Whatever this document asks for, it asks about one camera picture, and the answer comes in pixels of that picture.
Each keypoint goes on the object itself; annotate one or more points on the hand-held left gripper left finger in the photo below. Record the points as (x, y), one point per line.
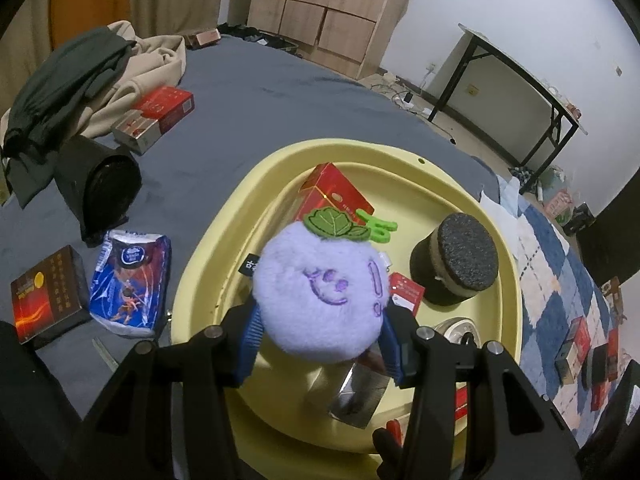
(249, 347)

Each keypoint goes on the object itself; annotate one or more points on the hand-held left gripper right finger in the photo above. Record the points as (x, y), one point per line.
(397, 355)

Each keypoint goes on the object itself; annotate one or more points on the silver box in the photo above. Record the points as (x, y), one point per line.
(357, 395)

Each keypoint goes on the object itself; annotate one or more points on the small round silver tin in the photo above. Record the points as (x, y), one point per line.
(455, 330)

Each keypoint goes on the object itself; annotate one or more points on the small red box white label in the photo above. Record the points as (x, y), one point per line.
(406, 292)

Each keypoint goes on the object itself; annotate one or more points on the purple plush toy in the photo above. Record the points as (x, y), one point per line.
(320, 300)

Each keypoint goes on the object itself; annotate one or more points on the yellow plastic basin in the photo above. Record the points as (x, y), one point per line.
(415, 195)

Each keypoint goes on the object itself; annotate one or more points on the red carton with gold print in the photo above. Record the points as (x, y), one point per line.
(335, 192)

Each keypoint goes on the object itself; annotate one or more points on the red and white carton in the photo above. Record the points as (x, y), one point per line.
(575, 355)

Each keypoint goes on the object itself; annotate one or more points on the black round tin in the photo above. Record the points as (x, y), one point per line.
(597, 367)

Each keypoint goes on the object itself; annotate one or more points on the red carton with white patch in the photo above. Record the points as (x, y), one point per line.
(604, 397)

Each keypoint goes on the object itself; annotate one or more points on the blue snack packet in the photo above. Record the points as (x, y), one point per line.
(127, 285)

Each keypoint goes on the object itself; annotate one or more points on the blue checkered fleece blanket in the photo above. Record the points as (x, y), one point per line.
(545, 320)

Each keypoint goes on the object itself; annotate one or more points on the white cloth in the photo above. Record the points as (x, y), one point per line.
(502, 195)

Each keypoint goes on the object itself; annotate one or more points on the dark box with orange print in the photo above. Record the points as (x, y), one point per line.
(47, 295)

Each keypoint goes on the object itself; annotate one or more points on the pink bag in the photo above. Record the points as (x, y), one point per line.
(557, 205)

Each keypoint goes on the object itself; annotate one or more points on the black cylinder case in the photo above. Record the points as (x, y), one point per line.
(95, 180)

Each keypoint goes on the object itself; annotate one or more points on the black bag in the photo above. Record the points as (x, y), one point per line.
(580, 217)

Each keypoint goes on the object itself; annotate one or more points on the white and red box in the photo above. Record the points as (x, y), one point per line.
(135, 132)

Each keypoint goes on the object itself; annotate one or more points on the grey bed sheet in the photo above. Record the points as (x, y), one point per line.
(260, 100)

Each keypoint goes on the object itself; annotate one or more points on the dark door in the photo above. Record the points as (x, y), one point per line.
(617, 220)

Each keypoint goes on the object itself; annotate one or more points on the beige clothing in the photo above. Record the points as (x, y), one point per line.
(150, 65)

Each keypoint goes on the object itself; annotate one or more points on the copper coloured box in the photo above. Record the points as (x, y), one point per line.
(205, 37)

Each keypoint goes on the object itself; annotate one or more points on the black folding table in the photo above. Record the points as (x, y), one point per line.
(500, 55)

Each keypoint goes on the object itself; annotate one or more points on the dark green clothing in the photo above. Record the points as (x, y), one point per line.
(60, 90)

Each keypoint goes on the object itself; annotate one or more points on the wooden wardrobe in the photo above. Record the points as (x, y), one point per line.
(325, 10)

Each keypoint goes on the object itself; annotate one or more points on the yellow wall socket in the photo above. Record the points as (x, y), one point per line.
(471, 91)

